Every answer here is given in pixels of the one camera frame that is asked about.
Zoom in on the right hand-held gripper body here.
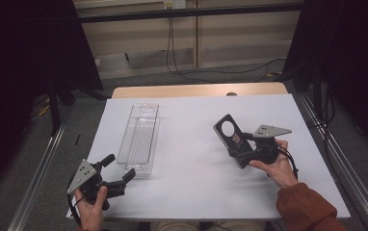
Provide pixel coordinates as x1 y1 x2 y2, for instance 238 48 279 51
251 123 293 166

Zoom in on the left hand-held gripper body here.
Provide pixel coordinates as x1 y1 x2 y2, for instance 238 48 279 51
66 158 128 212

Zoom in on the patterned phone case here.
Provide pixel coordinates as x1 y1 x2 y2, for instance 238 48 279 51
212 113 257 169

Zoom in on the person's right hand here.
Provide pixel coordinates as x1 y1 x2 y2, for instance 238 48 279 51
248 139 301 191

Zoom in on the person's left hand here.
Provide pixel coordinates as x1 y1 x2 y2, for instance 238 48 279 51
73 185 110 231

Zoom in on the clear plastic tray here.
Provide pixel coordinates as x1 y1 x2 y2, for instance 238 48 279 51
117 102 161 176

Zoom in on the white board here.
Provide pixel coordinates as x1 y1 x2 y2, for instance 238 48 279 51
66 93 352 221

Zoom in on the black stand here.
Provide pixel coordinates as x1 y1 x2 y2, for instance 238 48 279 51
292 61 337 129
45 75 109 138

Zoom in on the wooden table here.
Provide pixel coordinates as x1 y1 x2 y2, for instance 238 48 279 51
111 81 289 99

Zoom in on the black curtain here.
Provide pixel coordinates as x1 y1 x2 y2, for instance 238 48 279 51
0 0 105 201
282 0 368 162

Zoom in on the black horizontal bar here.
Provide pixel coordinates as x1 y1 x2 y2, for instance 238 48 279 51
76 2 303 24

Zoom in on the black strap of right gripper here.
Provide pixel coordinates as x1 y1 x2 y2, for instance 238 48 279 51
276 145 300 181

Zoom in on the black strap of gripper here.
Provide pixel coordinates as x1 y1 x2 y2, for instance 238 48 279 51
66 192 86 227
276 145 300 181

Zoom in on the black strap of left gripper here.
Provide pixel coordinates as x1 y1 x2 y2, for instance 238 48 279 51
66 192 86 227

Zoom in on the metal floor rail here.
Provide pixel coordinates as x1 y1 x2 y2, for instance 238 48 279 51
6 119 68 231
295 91 368 231

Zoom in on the yellow cable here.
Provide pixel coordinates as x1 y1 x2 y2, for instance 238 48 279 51
32 94 52 117

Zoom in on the black floor cable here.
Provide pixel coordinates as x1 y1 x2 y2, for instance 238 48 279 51
165 9 288 84

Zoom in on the white wall socket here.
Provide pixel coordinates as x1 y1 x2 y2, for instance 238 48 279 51
163 0 187 10

